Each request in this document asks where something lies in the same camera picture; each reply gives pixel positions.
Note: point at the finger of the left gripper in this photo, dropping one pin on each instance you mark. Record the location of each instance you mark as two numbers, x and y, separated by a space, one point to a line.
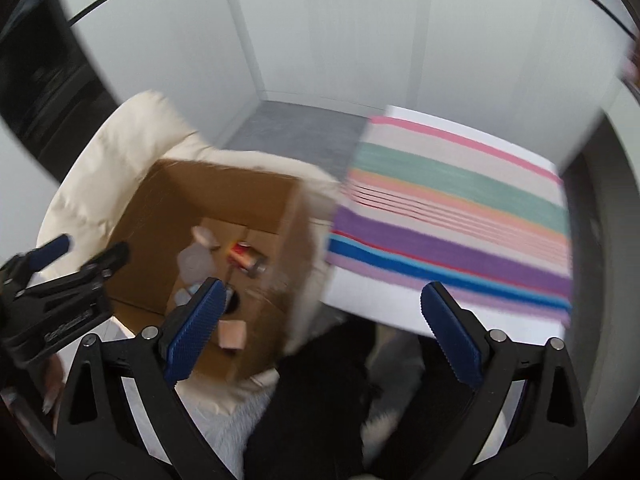
39 258
95 271

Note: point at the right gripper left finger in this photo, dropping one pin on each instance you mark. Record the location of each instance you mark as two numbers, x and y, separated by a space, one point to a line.
97 436

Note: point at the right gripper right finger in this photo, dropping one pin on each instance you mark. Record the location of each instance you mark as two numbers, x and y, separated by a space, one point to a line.
547 436

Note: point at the clear plastic square container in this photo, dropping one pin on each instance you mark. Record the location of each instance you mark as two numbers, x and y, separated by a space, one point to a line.
195 264

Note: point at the peach square sponge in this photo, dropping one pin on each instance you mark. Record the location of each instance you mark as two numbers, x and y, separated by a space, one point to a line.
232 334

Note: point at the red orange tin can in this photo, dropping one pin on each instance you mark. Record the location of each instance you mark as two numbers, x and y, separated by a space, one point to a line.
247 259

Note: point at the white round compact case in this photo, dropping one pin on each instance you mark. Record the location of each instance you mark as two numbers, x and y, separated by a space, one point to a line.
183 296

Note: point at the beige makeup sponge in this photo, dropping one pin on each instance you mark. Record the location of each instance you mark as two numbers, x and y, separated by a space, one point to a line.
204 237

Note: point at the black round compact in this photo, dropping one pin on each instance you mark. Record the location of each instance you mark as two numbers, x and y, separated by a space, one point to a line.
231 301

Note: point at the left hand with decorated nails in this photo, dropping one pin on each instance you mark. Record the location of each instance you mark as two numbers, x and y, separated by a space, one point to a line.
50 380

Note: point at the cream padded armchair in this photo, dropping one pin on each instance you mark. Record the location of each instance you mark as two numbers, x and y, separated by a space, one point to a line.
93 196

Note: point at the brown cardboard box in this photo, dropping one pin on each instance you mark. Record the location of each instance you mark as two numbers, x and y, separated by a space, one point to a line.
189 221

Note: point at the grey fluffy blanket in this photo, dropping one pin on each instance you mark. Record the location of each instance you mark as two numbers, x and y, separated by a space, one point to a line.
227 434

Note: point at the black cabinet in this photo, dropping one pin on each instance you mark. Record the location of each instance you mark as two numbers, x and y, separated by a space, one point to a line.
52 99

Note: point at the black trousers leg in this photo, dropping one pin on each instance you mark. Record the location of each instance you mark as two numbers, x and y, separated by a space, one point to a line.
311 428

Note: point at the striped colourful cloth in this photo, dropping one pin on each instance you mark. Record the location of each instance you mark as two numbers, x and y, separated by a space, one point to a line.
450 219

